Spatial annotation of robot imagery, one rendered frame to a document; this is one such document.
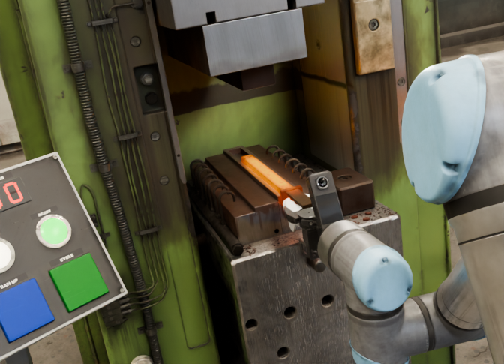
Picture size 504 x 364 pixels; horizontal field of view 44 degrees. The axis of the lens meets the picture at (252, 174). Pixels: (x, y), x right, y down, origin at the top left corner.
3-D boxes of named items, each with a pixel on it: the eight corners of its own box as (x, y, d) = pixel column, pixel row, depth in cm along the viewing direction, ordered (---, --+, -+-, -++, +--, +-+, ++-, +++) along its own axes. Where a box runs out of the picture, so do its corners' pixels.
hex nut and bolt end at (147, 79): (160, 104, 129) (154, 71, 127) (147, 107, 128) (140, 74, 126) (158, 102, 131) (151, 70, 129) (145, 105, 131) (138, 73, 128)
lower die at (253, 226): (327, 221, 133) (322, 185, 130) (239, 246, 128) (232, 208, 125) (262, 170, 171) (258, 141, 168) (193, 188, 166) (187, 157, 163)
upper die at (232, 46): (307, 57, 121) (301, 7, 118) (210, 76, 116) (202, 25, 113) (244, 41, 160) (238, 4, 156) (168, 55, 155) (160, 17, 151)
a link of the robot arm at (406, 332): (431, 370, 100) (427, 304, 96) (364, 387, 98) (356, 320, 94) (406, 338, 109) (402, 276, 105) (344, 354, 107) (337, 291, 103)
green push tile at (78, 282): (110, 291, 104) (89, 251, 105) (70, 312, 99) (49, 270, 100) (106, 293, 105) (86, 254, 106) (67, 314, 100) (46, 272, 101)
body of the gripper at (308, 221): (297, 248, 120) (322, 275, 109) (291, 208, 117) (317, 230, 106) (332, 238, 122) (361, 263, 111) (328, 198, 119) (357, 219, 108)
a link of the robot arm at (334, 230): (324, 236, 101) (376, 221, 104) (312, 226, 106) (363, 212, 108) (330, 284, 104) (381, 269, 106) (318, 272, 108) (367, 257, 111)
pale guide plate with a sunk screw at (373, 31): (395, 67, 142) (390, -9, 136) (360, 75, 139) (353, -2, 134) (390, 67, 143) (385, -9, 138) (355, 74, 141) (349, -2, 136)
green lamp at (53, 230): (71, 242, 103) (64, 218, 102) (43, 250, 102) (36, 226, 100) (70, 236, 106) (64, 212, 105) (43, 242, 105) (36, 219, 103)
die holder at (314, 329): (414, 386, 146) (400, 213, 131) (263, 442, 136) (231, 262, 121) (316, 284, 197) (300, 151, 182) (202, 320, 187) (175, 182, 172)
